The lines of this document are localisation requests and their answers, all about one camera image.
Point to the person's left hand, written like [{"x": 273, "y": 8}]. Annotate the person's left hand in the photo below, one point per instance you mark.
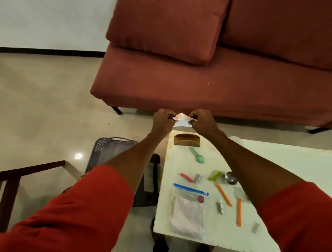
[{"x": 162, "y": 124}]

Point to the small red sofa cushion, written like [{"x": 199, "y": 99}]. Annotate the small red sofa cushion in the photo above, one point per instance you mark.
[{"x": 168, "y": 28}]

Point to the orange plastic stick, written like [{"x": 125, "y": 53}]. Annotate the orange plastic stick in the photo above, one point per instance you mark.
[
  {"x": 224, "y": 194},
  {"x": 239, "y": 213}
]

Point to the teal plastic spoon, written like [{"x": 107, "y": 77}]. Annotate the teal plastic spoon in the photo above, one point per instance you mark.
[{"x": 199, "y": 159}]

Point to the person's right forearm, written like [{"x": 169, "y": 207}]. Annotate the person's right forearm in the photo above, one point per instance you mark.
[{"x": 254, "y": 171}]

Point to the red fabric sofa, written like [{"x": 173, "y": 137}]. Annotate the red fabric sofa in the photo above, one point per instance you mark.
[{"x": 207, "y": 85}]

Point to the brown wooden napkin holder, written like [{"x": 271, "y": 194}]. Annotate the brown wooden napkin holder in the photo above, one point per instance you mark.
[{"x": 186, "y": 141}]

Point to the dark wooden chair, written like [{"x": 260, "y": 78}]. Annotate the dark wooden chair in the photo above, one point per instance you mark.
[{"x": 7, "y": 197}]

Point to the clear drinking glass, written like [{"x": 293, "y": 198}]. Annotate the clear drinking glass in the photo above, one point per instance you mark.
[{"x": 237, "y": 140}]

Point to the clear zip bag blue seal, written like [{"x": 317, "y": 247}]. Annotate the clear zip bag blue seal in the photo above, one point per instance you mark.
[{"x": 188, "y": 207}]

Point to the black skirting board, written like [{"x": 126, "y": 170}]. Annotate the black skirting board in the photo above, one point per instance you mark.
[{"x": 52, "y": 52}]

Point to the red sweater sleeve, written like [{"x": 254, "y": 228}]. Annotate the red sweater sleeve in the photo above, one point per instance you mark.
[
  {"x": 298, "y": 220},
  {"x": 67, "y": 215}
]

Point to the person's left leg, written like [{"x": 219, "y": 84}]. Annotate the person's left leg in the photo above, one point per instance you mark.
[{"x": 159, "y": 244}]

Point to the single white napkin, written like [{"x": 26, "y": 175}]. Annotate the single white napkin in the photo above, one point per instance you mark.
[{"x": 182, "y": 120}]

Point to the person's left forearm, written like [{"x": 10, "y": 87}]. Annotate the person's left forearm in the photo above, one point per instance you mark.
[{"x": 135, "y": 161}]

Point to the person's right leg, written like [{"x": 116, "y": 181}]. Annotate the person's right leg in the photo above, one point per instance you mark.
[{"x": 203, "y": 248}]

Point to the grey plastic basket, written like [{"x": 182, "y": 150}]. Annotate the grey plastic basket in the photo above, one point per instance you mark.
[{"x": 114, "y": 150}]

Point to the steel measuring cup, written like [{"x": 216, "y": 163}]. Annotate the steel measuring cup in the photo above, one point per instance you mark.
[{"x": 230, "y": 178}]

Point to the large red sofa cushion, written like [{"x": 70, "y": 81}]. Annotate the large red sofa cushion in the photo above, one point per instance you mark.
[{"x": 280, "y": 28}]

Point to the white table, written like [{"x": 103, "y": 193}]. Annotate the white table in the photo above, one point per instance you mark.
[{"x": 285, "y": 161}]

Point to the person's leg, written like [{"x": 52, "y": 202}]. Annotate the person's leg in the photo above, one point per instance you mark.
[
  {"x": 159, "y": 244},
  {"x": 203, "y": 248}
]

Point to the white bottle with pink cap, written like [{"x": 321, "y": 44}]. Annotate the white bottle with pink cap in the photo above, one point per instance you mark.
[{"x": 200, "y": 199}]

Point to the black stool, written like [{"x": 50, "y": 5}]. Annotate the black stool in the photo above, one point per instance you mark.
[{"x": 155, "y": 181}]

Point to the person's right hand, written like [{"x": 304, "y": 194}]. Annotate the person's right hand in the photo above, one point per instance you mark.
[{"x": 206, "y": 123}]

